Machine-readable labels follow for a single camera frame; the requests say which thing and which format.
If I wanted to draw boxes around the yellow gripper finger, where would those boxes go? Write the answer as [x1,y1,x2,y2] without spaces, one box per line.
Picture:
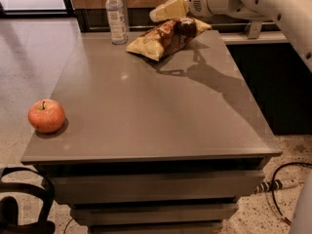
[149,0,189,22]

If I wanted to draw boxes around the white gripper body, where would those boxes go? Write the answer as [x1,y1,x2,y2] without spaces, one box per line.
[187,0,212,17]

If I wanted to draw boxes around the clear plastic water bottle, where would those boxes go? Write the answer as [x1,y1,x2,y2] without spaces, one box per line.
[105,0,128,45]

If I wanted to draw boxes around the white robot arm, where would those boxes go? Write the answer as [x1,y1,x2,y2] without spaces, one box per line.
[186,0,312,234]

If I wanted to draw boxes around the red apple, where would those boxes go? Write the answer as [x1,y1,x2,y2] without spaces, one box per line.
[28,99,65,134]

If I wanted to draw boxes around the brown yellow chip bag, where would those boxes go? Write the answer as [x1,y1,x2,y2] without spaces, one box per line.
[127,17,212,61]

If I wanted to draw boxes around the grey drawer cabinet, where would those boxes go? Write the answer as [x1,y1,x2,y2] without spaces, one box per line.
[22,31,280,234]

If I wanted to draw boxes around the white power strip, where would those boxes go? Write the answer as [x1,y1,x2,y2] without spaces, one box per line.
[253,178,298,194]

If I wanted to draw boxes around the black headphones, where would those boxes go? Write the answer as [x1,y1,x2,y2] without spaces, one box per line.
[0,167,56,234]

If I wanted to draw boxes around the left metal wall bracket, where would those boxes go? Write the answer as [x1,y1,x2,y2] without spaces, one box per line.
[121,0,130,32]

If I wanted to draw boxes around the metal wall bracket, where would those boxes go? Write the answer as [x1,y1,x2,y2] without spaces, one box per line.
[245,21,262,39]
[121,0,130,32]

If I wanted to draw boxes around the right metal wall bracket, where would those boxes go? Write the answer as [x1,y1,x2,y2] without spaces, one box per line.
[245,21,262,39]

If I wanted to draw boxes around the black floor cable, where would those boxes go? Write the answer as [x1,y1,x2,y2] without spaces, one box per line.
[270,161,312,226]

